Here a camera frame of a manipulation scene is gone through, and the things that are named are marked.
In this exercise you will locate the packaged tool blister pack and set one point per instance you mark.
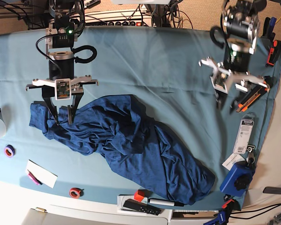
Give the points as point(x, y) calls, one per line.
point(244, 133)

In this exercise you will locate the orange clamp bottom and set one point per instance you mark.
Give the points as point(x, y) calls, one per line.
point(229, 204)

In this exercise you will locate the purple tape roll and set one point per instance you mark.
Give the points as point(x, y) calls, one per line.
point(9, 151)

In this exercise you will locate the dark blue t-shirt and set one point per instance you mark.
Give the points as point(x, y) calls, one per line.
point(134, 145)

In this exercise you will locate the blue spring clamp top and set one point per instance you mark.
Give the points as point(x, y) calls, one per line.
point(268, 28)

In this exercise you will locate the orange black clamp top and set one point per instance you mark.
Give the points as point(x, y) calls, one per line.
point(274, 53)

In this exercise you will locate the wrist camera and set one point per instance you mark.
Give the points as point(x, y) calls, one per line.
point(221, 82)
point(63, 89)

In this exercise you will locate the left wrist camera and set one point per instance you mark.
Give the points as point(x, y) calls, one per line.
point(221, 82)

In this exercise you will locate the red cube block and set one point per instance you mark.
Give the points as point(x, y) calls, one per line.
point(139, 195)

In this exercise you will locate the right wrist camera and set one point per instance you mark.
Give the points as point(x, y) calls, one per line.
point(63, 89)

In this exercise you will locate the white label card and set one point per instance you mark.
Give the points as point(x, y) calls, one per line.
point(231, 160)

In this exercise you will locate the blue spring clamp bottom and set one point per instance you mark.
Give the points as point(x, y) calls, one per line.
point(222, 218)

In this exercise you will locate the black remote control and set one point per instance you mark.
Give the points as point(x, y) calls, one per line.
point(141, 207)

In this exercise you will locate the black phone device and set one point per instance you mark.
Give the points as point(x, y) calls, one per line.
point(272, 190)

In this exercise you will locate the red tape roll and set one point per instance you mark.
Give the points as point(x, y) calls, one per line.
point(75, 192)

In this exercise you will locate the light blue table cloth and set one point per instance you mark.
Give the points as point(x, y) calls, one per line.
point(158, 66)

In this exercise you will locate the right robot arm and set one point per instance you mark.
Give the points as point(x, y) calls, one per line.
point(67, 25)

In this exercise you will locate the blue spring clamp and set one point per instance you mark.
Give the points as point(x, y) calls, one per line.
point(268, 28)
point(222, 218)

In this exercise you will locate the orange black utility knife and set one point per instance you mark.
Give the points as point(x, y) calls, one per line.
point(254, 94)

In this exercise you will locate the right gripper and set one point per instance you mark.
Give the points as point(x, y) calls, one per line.
point(47, 87)

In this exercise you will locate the power strip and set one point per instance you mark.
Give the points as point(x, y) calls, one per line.
point(126, 17)

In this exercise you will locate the pink marker pen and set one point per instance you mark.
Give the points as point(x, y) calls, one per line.
point(33, 178)

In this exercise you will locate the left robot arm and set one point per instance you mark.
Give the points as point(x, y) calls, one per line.
point(237, 35)

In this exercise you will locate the blue box with knob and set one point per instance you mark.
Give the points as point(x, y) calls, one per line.
point(238, 179)

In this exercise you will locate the white paper card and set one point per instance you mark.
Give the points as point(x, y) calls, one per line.
point(43, 175)

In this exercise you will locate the white marker pen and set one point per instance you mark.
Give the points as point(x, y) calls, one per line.
point(164, 202)

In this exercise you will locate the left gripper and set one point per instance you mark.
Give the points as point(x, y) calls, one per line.
point(239, 79)

